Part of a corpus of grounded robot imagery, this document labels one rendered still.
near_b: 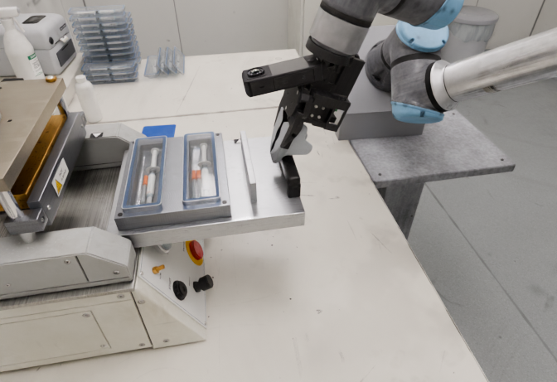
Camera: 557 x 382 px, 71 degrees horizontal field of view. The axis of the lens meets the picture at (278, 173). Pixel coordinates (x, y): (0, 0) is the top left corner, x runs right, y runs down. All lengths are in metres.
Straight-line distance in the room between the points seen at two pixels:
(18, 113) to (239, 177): 0.34
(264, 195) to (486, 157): 0.75
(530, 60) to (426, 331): 0.52
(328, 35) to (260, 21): 2.62
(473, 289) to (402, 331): 1.13
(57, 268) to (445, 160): 0.95
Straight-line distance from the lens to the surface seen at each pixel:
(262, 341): 0.72
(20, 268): 0.60
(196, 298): 0.73
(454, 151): 1.21
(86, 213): 0.73
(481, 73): 0.89
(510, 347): 1.78
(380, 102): 1.15
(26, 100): 0.70
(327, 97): 0.58
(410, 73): 0.97
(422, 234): 2.00
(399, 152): 1.15
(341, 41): 0.55
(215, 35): 3.15
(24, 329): 0.70
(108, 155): 0.79
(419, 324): 0.78
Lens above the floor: 1.39
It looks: 39 degrees down
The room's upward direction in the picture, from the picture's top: straight up
